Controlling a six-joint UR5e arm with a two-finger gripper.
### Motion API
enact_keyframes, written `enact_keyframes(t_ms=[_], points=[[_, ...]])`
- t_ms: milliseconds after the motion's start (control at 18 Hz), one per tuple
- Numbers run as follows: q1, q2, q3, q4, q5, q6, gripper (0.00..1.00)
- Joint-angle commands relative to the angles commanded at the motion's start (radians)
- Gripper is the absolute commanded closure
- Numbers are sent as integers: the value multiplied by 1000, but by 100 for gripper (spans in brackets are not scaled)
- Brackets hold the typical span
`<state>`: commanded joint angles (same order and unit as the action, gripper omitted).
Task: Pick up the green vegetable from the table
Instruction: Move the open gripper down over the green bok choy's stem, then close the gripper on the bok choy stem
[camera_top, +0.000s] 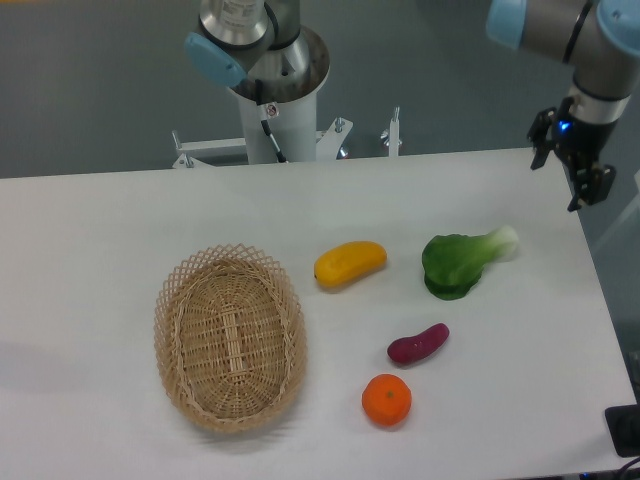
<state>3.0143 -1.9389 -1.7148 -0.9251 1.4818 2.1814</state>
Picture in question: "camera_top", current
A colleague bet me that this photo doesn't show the yellow mango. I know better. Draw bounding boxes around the yellow mango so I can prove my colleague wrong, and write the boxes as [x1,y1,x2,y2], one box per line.
[314,241,387,289]

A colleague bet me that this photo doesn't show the black cable on pedestal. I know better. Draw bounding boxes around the black cable on pedestal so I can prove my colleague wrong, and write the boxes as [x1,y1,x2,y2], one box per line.
[254,79,289,164]

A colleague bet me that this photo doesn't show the purple sweet potato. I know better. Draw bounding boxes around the purple sweet potato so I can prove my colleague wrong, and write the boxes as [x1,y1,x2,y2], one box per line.
[387,323,450,366]

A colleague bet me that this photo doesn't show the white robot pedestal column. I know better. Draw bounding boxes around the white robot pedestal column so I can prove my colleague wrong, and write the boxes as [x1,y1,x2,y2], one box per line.
[225,27,332,165]

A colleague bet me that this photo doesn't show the green bok choy vegetable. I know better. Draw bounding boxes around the green bok choy vegetable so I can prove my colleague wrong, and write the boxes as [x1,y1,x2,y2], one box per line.
[421,226,519,301]

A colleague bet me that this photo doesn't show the white metal base frame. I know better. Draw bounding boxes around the white metal base frame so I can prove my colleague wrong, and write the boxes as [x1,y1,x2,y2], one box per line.
[170,106,404,169]

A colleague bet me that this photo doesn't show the orange mandarin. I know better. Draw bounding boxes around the orange mandarin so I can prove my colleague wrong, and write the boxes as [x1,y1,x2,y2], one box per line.
[361,374,412,427]

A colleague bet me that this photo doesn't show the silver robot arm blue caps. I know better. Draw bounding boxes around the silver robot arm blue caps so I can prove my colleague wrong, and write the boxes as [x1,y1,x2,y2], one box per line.
[184,1,639,211]

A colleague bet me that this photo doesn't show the black device at table edge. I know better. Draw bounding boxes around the black device at table edge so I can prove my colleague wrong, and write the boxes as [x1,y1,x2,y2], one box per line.
[604,404,639,458]

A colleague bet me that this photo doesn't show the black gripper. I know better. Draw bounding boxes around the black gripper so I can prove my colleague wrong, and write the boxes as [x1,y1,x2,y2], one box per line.
[527,97,618,212]

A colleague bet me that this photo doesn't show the woven wicker basket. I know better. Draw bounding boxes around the woven wicker basket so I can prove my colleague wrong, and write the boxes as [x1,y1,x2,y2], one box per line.
[154,244,307,434]

